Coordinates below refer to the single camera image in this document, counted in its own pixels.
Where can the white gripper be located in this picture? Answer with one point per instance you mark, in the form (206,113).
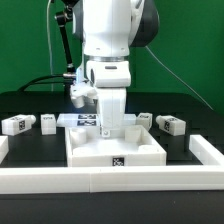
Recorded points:
(111,108)

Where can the white square table top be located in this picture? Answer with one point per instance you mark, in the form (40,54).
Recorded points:
(130,146)

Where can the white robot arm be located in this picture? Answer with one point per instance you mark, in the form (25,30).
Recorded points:
(108,29)

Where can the white U-shaped obstacle fence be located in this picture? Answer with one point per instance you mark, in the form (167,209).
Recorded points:
(207,175)

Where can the white marker base plate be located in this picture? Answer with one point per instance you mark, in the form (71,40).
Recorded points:
(72,120)

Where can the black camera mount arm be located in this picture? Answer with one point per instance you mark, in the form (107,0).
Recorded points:
(62,18)

